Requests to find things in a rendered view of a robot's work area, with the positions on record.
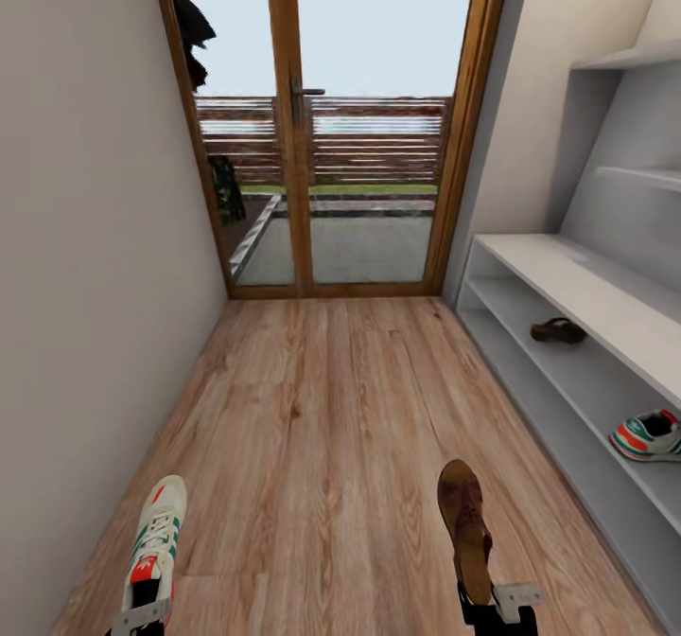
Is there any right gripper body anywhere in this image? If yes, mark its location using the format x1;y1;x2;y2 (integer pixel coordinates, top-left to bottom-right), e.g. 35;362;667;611
468;603;538;636

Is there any gym shoe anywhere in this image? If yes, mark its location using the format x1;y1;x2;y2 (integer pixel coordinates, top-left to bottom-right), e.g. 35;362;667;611
609;409;681;462
122;474;187;627

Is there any sandal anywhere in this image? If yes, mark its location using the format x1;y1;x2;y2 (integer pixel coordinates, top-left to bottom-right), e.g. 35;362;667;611
530;318;587;345
437;459;493;606

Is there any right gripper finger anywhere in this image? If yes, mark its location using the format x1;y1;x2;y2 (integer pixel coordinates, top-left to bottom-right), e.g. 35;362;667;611
457;582;474;624

